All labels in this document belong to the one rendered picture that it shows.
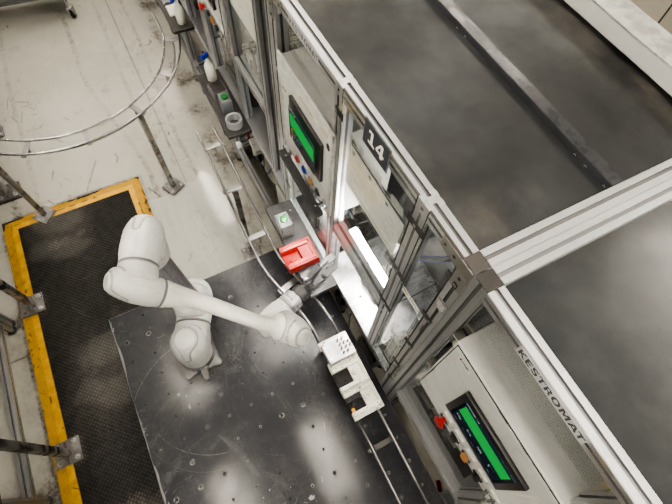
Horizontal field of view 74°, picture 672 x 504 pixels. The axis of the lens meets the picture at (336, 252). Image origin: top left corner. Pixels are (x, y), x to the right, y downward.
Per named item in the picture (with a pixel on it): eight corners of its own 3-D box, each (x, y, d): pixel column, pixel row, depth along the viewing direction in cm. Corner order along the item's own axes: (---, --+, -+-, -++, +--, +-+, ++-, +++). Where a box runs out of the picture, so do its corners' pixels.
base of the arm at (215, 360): (189, 388, 210) (186, 386, 205) (174, 346, 218) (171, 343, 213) (226, 370, 214) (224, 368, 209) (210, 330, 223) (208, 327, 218)
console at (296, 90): (278, 143, 191) (268, 51, 150) (338, 122, 198) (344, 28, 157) (322, 219, 174) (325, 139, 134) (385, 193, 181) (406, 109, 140)
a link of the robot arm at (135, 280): (165, 302, 148) (170, 264, 154) (107, 290, 137) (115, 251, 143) (150, 313, 157) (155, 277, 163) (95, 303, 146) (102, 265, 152)
